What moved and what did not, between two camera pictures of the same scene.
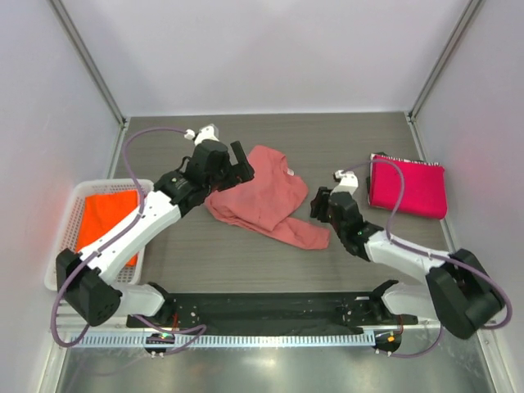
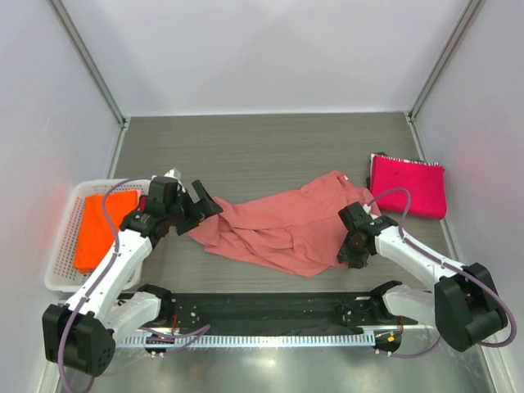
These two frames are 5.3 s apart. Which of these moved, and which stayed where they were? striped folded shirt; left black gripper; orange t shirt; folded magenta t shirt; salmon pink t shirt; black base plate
Moved: salmon pink t shirt; left black gripper
Stayed: black base plate; orange t shirt; striped folded shirt; folded magenta t shirt
